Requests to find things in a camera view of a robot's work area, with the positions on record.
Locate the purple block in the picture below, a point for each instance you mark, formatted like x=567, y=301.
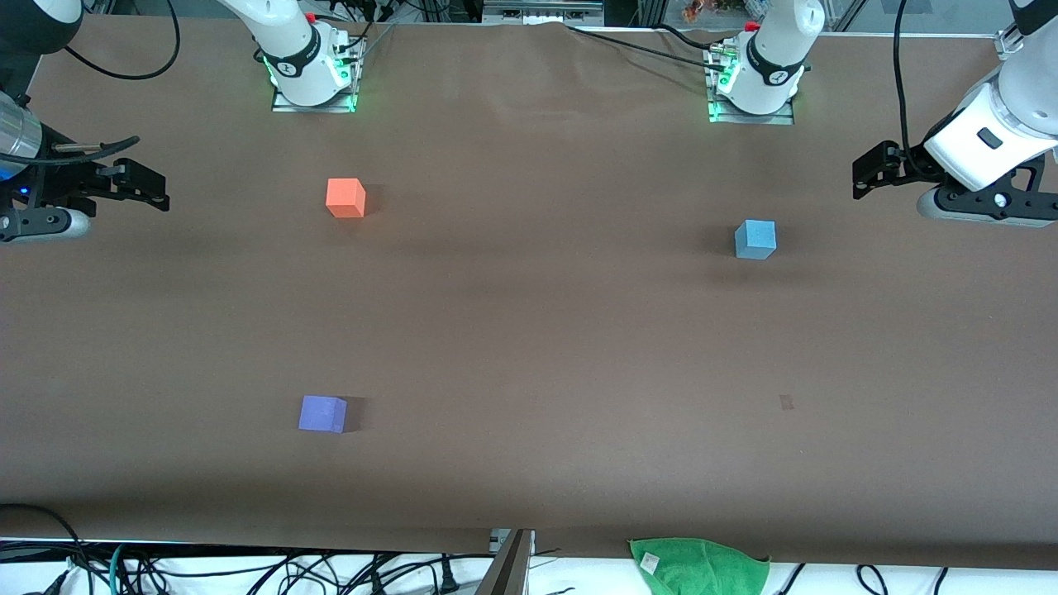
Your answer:
x=321, y=413

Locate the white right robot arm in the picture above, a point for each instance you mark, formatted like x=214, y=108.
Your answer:
x=289, y=49

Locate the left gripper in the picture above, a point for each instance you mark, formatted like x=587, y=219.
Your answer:
x=909, y=165

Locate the aluminium table edge profile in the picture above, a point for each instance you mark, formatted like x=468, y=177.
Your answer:
x=1010, y=45

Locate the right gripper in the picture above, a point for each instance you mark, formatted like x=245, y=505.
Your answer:
x=64, y=180

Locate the white cloth tag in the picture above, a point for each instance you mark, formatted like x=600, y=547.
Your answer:
x=650, y=563

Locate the blue block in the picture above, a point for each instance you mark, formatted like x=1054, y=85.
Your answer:
x=754, y=240

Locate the silver metal frame device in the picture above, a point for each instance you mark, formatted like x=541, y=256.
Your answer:
x=541, y=12

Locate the brown table cover sheet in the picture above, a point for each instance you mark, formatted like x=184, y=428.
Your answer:
x=529, y=372

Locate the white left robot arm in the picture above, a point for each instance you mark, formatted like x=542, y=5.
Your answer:
x=777, y=58

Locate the orange background object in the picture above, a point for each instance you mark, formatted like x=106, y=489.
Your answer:
x=698, y=10

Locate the grey metal bar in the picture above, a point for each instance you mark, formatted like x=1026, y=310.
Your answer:
x=508, y=574

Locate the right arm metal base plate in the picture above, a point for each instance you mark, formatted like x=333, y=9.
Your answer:
x=281, y=105

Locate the green cloth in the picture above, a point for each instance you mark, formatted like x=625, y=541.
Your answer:
x=702, y=570

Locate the orange block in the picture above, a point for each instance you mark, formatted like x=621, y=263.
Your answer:
x=343, y=198

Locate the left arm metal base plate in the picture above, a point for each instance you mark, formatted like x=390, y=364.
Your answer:
x=744, y=118

